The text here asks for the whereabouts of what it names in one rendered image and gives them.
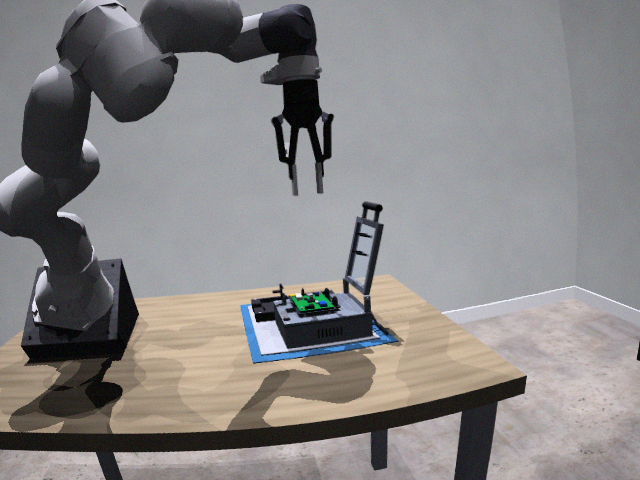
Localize green circuit board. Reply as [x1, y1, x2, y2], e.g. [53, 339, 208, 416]
[291, 292, 334, 312]

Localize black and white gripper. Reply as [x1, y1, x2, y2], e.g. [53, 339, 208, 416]
[271, 79, 334, 196]

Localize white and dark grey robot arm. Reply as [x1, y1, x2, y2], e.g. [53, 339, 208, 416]
[0, 0, 322, 331]

